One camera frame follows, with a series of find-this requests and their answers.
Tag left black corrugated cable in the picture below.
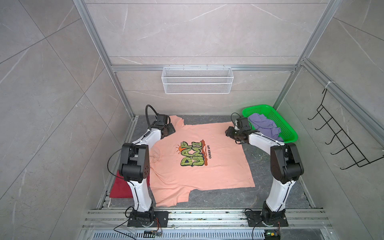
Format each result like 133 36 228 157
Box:
145 104 159 130

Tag aluminium frame profiles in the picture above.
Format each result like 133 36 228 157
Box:
74 1 384 145

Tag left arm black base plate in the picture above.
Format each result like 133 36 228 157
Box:
127 211 169 228

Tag salmon pink t shirt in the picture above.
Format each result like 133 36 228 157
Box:
150 116 255 207

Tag aluminium rail base frame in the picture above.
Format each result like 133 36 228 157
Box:
78 209 338 240

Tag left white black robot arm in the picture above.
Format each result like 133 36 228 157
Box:
118 121 176 227

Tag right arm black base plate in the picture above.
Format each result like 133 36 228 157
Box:
244 209 289 227

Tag purple t shirt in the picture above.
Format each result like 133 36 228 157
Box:
248 113 284 142

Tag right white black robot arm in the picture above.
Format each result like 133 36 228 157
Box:
225 127 304 227

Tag folded dark red t shirt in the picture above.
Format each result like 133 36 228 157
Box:
110 171 133 199

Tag white wire mesh shelf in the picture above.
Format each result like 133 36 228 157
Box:
162 67 234 95

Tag green plastic laundry basket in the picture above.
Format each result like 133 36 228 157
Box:
242 105 298 143

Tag black wire hook rack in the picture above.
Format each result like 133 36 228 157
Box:
308 89 384 170

